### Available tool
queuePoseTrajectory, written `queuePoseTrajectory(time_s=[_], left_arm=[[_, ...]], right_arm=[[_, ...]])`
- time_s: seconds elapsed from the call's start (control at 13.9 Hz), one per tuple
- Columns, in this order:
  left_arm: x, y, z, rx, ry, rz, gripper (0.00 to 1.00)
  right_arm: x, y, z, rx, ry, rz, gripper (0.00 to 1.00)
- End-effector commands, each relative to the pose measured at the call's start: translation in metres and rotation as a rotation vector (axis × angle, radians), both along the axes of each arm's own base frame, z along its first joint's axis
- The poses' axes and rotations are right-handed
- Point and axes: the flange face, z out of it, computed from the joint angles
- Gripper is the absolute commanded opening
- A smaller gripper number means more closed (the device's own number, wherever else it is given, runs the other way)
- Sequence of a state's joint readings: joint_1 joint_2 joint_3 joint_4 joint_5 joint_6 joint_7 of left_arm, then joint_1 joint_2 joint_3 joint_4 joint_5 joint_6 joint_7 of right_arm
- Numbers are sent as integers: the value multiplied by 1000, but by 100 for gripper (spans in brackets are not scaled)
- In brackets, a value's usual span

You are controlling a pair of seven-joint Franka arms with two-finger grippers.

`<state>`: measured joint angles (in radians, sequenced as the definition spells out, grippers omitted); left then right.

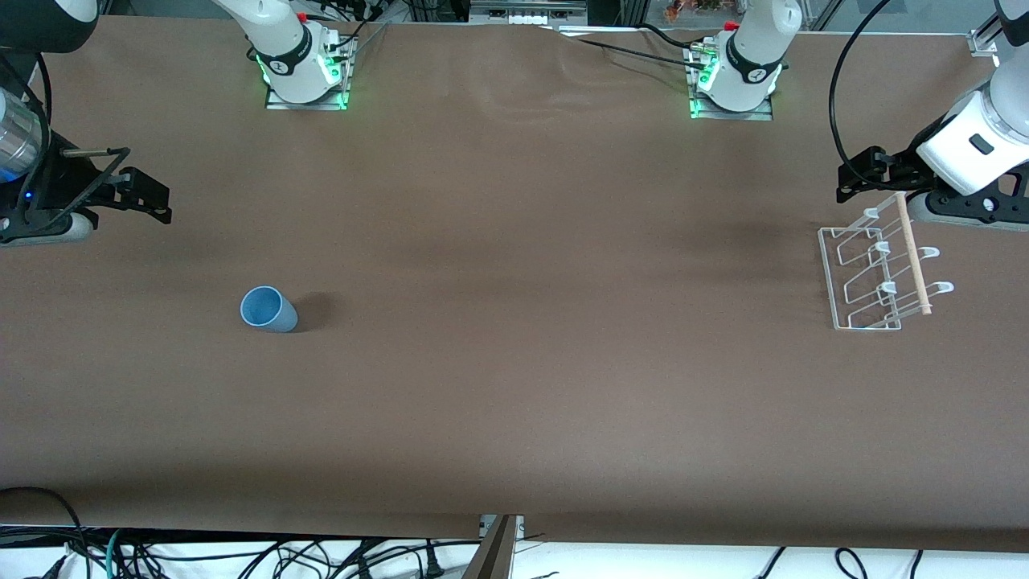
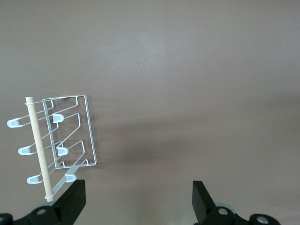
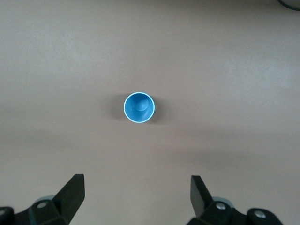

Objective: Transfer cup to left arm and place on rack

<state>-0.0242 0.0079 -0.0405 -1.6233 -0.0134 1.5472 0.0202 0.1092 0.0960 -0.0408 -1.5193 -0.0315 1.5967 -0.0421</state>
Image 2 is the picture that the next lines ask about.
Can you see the brown table cover sheet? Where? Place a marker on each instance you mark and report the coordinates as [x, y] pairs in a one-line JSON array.
[[164, 70]]

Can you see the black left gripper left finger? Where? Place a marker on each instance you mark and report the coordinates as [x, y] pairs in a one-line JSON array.
[[70, 201]]

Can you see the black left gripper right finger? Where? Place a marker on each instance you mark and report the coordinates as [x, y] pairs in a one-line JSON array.
[[201, 201]]

